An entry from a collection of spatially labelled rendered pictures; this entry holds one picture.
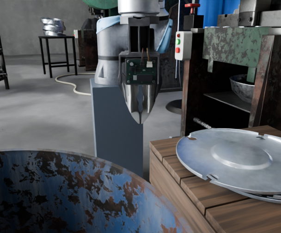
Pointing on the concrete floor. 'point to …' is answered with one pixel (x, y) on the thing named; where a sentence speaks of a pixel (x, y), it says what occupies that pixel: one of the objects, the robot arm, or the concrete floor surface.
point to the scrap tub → (71, 195)
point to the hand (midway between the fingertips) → (140, 116)
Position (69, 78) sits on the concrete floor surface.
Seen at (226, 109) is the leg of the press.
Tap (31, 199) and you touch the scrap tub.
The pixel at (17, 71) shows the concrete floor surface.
